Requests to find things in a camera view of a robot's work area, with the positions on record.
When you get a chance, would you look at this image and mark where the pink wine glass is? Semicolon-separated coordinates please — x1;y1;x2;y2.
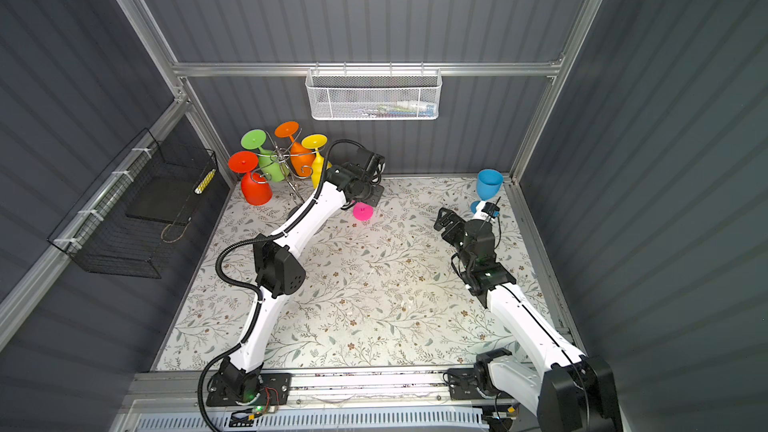
353;202;375;222

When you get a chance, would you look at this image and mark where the blue wine glass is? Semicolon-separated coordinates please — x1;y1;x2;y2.
470;169;504;213

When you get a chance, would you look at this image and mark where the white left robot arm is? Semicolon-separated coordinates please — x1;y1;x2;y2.
212;155;384;405

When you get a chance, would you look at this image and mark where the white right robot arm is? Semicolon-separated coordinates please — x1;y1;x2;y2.
434;201;624;431

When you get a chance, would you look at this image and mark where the orange wine glass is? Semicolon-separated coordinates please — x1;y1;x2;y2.
275;121;315;178

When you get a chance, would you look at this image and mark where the yellow wine glass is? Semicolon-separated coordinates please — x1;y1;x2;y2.
302;134;328;189

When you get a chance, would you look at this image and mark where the chrome wine glass rack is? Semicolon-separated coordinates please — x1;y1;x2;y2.
266;131;309;206

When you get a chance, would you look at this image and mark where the green wine glass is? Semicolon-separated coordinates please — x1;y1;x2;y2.
241;129;286;183

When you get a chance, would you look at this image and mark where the red wine glass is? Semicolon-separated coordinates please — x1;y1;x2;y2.
228;151;273;206

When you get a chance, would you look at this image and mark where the white vented panel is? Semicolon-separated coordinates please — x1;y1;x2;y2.
134;406;490;432

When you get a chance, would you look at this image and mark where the white wire mesh basket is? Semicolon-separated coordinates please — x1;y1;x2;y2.
305;69;443;121

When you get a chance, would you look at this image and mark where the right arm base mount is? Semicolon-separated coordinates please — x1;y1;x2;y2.
442;366;514;401

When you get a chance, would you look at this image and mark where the black corrugated cable conduit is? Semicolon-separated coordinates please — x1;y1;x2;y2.
196;139;370;432

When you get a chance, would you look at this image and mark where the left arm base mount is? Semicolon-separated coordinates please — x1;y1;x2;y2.
204;366;293;407

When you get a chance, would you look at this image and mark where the black wire basket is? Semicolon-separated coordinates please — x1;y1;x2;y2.
48;129;218;279

